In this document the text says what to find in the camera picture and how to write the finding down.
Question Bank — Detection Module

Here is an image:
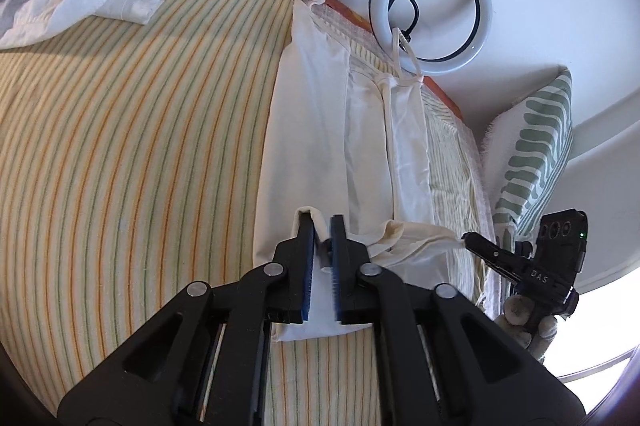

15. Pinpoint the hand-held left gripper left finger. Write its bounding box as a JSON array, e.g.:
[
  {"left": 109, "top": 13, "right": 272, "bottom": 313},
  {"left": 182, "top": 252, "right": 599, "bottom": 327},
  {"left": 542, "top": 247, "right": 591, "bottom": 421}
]
[{"left": 56, "top": 213, "right": 319, "bottom": 426}]

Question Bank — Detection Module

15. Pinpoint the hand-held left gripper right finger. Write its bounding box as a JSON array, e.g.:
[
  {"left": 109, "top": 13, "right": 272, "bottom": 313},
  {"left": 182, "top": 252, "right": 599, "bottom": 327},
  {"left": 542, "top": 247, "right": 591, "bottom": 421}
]
[{"left": 330, "top": 215, "right": 587, "bottom": 426}]

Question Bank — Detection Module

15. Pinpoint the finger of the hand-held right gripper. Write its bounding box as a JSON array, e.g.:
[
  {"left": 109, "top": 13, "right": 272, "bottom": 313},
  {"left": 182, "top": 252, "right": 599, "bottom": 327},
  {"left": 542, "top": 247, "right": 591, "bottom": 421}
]
[
  {"left": 467, "top": 246, "right": 517, "bottom": 282},
  {"left": 462, "top": 231, "right": 524, "bottom": 270}
]

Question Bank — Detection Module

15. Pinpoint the white strappy garment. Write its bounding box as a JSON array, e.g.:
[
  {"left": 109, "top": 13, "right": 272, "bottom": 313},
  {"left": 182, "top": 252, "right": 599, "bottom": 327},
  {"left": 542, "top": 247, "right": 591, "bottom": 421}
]
[{"left": 252, "top": 0, "right": 468, "bottom": 345}]

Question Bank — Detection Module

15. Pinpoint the person's right hand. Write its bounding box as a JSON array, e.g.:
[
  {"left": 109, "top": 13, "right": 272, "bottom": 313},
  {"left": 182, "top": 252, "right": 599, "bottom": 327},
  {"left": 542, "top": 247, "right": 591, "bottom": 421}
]
[{"left": 497, "top": 293, "right": 557, "bottom": 361}]

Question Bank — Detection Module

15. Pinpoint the green white patterned pillow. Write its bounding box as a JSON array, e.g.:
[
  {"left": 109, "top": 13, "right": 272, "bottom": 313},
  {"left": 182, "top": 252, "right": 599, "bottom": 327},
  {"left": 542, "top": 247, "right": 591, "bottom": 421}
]
[{"left": 482, "top": 69, "right": 574, "bottom": 238}]

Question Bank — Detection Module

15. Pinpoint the striped yellow green bed sheet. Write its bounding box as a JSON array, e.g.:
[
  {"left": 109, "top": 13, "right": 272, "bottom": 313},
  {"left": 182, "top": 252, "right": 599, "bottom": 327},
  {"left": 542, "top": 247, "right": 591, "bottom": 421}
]
[{"left": 0, "top": 0, "right": 497, "bottom": 426}]

